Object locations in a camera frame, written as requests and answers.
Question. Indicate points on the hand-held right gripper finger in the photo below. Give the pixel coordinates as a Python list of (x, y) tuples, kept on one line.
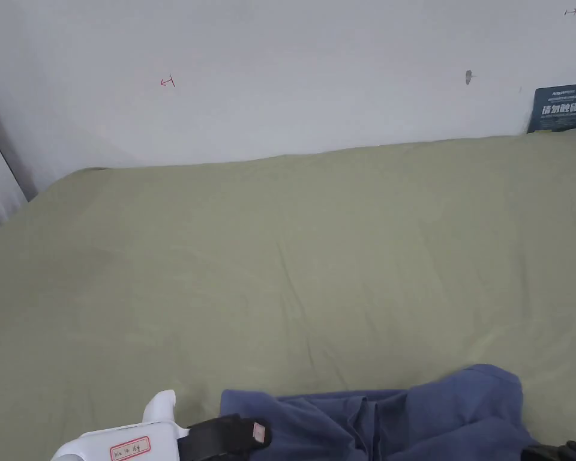
[(559, 451)]

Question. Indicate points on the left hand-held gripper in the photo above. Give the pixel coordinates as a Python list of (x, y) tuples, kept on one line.
[(125, 439)]

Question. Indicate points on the dark blue shirt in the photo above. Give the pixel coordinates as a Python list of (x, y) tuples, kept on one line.
[(413, 422)]

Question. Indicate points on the bed with pale green sheet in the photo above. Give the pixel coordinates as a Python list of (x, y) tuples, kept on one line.
[(288, 249)]

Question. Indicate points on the dark blue sign card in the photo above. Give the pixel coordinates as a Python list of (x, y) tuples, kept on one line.
[(560, 108)]

